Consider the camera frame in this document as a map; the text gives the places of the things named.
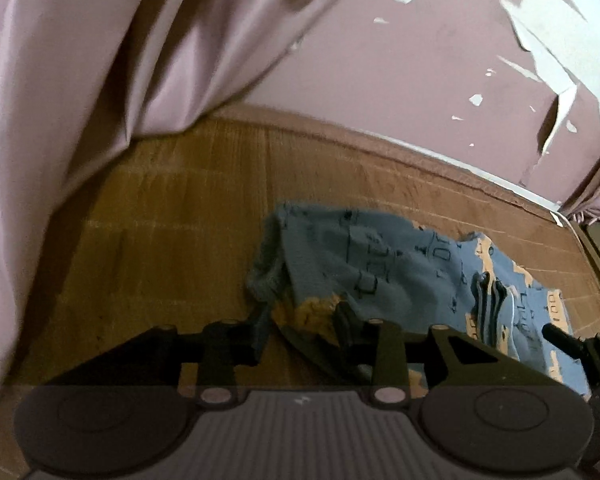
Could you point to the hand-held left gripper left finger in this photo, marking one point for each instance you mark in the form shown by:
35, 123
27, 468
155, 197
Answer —
259, 332

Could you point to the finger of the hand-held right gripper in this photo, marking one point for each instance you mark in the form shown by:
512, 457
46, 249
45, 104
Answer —
560, 337

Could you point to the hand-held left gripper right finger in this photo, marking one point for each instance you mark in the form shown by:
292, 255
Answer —
344, 320

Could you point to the blue car print pants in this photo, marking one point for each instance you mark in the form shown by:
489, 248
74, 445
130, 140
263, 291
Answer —
380, 260

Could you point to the brown bamboo bed mat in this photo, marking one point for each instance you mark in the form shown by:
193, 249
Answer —
180, 210

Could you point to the wide pink satin curtain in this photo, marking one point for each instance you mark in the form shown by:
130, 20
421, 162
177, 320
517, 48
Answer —
80, 60

